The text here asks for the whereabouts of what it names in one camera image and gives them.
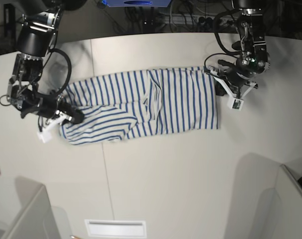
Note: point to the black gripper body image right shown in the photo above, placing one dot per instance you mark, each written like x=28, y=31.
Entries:
x=234, y=80

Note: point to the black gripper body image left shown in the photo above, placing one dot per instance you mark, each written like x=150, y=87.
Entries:
x=48, y=108

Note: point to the blue white striped T-shirt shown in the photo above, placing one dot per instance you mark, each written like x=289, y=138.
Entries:
x=133, y=104

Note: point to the grey partition panel left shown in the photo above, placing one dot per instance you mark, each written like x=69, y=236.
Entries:
x=35, y=220

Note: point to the grey partition panel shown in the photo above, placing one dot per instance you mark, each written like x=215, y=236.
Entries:
x=35, y=220
x=289, y=225

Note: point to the blue box with oval hole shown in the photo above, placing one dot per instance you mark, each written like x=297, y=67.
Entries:
x=136, y=3

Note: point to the grey partition panel right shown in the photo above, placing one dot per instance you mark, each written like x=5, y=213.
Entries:
x=289, y=225

